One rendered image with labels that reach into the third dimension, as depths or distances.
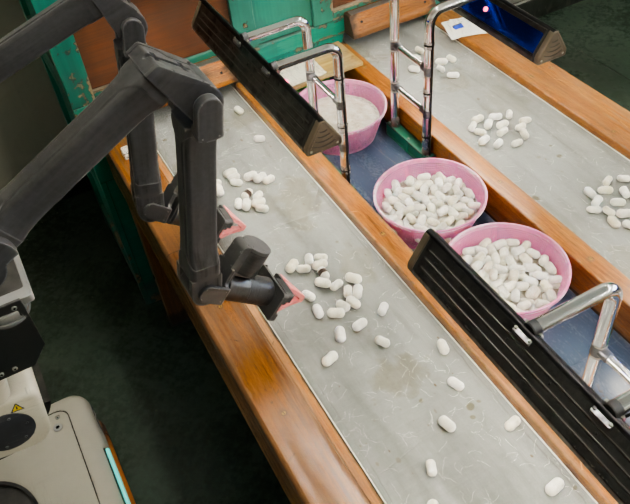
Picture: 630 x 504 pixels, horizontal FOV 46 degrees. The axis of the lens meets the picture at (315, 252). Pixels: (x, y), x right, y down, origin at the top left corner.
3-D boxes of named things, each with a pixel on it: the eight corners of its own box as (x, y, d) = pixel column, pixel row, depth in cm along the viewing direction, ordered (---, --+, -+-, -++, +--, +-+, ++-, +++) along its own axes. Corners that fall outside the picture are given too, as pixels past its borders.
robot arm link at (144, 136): (106, 4, 136) (115, 21, 128) (137, 2, 138) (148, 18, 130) (131, 204, 160) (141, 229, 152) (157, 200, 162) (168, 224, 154)
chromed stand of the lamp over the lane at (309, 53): (291, 228, 182) (268, 71, 150) (257, 185, 195) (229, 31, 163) (357, 200, 187) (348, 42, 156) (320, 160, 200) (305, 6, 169)
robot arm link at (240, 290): (204, 285, 136) (215, 304, 133) (221, 256, 134) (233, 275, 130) (233, 290, 141) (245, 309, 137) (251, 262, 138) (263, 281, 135)
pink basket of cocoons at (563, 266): (489, 363, 149) (494, 334, 142) (416, 281, 166) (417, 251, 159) (591, 309, 156) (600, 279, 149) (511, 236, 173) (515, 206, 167)
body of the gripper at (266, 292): (269, 263, 145) (239, 257, 140) (292, 296, 138) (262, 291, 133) (253, 289, 147) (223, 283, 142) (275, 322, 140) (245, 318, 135)
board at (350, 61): (262, 102, 206) (261, 98, 205) (241, 78, 216) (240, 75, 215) (363, 65, 215) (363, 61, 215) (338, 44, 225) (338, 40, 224)
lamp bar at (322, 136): (307, 158, 142) (303, 128, 137) (191, 29, 182) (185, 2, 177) (343, 144, 144) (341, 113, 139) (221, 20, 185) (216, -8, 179)
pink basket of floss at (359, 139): (372, 169, 195) (371, 140, 189) (279, 155, 203) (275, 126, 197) (398, 112, 213) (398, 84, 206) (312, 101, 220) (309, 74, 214)
